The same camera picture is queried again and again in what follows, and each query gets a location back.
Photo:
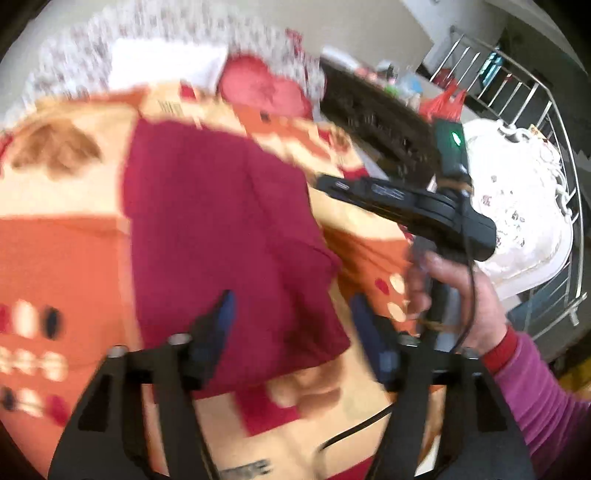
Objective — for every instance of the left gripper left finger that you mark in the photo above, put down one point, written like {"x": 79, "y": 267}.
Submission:
{"x": 105, "y": 437}

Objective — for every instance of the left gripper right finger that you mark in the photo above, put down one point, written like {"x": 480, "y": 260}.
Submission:
{"x": 480, "y": 438}

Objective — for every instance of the maroon short-sleeve shirt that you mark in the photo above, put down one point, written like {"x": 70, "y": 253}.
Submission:
{"x": 211, "y": 212}

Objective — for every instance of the purple sleeved right forearm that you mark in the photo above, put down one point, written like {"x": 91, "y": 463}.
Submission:
{"x": 554, "y": 423}

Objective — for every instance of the right hand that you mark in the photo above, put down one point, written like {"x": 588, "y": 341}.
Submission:
{"x": 482, "y": 313}

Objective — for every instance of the white ornate chair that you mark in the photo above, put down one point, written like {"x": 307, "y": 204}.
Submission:
{"x": 519, "y": 183}

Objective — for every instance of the dark carved wooden headboard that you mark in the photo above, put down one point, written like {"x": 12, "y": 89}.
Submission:
{"x": 403, "y": 140}

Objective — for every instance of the red plastic bag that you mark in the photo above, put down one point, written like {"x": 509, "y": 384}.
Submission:
{"x": 447, "y": 106}

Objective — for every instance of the red orange patchwork blanket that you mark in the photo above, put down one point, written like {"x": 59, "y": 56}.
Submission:
{"x": 67, "y": 289}

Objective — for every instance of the red heart cushion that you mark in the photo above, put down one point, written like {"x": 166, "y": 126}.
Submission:
{"x": 247, "y": 80}

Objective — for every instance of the white pillow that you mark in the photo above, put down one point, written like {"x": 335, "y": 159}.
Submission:
{"x": 153, "y": 61}

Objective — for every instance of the floral quilt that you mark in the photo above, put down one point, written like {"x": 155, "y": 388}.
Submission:
{"x": 76, "y": 60}

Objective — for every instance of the metal wire rack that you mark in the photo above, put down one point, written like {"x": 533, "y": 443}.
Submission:
{"x": 500, "y": 88}

